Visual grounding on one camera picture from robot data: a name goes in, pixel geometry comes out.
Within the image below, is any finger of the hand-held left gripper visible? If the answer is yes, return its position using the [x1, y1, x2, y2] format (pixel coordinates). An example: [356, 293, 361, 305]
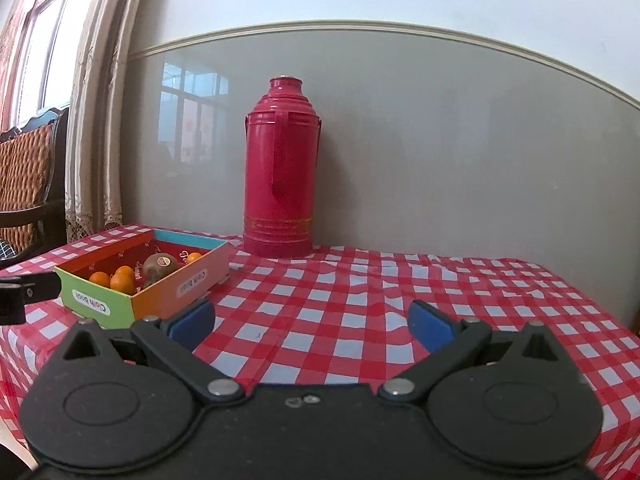
[0, 272, 62, 302]

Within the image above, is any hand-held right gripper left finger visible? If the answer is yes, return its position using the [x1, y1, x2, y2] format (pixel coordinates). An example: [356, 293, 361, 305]
[62, 299, 244, 403]

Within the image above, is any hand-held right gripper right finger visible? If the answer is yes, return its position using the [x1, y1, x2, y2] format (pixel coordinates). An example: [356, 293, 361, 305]
[378, 300, 563, 403]

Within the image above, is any colourful cardboard box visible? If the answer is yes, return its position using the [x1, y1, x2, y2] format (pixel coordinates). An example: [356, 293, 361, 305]
[53, 228, 232, 331]

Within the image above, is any brown kiwi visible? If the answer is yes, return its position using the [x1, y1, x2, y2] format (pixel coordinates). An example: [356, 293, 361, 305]
[141, 253, 181, 287]

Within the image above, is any red checked tablecloth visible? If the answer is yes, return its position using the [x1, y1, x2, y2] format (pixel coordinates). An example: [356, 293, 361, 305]
[0, 223, 640, 480]

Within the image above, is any dark wooden sofa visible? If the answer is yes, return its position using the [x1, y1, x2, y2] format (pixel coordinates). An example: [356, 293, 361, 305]
[0, 106, 71, 267]

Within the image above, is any woven orange sofa cushion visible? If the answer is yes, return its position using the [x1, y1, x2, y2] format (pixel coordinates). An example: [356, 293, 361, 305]
[0, 124, 54, 213]

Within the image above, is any red thermos flask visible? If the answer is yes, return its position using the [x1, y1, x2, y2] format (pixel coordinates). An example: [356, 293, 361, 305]
[242, 76, 321, 260]

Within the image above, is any beige lace-trimmed curtain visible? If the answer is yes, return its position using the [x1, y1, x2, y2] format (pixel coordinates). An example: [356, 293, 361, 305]
[64, 0, 153, 247]

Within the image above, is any window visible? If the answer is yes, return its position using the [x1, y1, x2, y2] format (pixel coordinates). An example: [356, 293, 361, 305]
[15, 0, 110, 131]

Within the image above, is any reddish patterned sheer curtain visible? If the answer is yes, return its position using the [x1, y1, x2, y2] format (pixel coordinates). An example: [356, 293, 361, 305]
[0, 0, 51, 133]

